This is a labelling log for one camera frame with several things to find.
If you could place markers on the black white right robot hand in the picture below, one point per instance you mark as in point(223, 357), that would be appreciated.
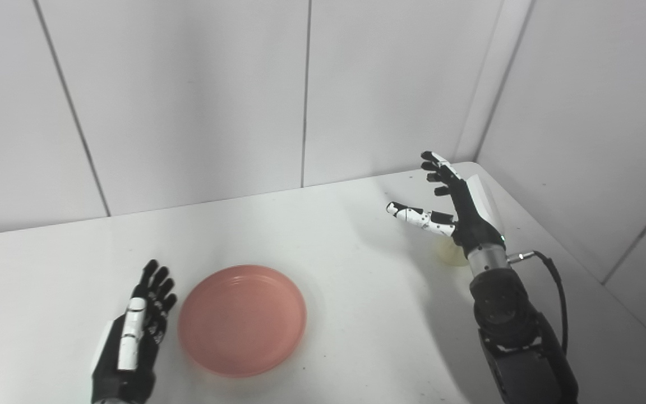
point(469, 213)

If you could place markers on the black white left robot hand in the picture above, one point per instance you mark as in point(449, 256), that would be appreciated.
point(127, 353)

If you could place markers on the cream steamed bun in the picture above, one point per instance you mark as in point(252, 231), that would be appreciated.
point(451, 255)

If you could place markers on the pink round plate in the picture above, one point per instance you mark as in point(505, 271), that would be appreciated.
point(241, 320)

